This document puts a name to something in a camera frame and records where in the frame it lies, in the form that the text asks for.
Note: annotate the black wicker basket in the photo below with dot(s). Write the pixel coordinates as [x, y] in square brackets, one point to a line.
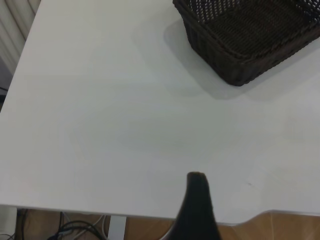
[250, 32]

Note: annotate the white table leg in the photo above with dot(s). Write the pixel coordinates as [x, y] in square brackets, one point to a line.
[117, 228]

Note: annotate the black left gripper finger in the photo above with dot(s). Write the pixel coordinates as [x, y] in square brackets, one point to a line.
[197, 212]

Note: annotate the beige curtain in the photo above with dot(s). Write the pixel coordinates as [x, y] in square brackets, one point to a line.
[15, 22]

